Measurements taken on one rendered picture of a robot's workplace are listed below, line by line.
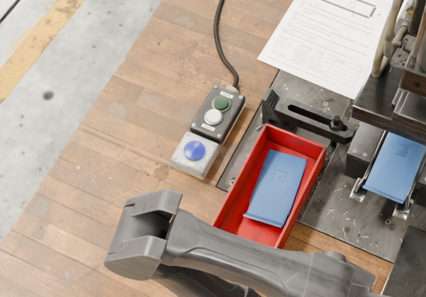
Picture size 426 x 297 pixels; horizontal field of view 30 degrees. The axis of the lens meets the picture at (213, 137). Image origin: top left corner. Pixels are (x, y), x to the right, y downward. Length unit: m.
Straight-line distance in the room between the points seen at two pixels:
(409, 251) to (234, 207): 0.31
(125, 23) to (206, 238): 1.91
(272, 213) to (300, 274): 0.44
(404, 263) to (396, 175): 0.15
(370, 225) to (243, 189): 0.24
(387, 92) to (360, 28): 0.39
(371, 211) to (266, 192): 0.19
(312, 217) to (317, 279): 0.44
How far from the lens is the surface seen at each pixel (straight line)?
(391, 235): 1.44
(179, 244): 0.97
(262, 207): 1.43
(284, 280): 0.99
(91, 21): 2.86
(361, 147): 1.41
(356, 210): 1.45
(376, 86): 1.29
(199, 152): 1.45
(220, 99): 1.51
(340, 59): 1.60
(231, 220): 1.43
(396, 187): 1.38
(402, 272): 1.39
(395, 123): 1.26
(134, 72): 1.60
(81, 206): 1.48
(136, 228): 1.03
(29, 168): 2.59
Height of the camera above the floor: 2.22
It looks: 61 degrees down
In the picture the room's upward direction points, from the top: 7 degrees counter-clockwise
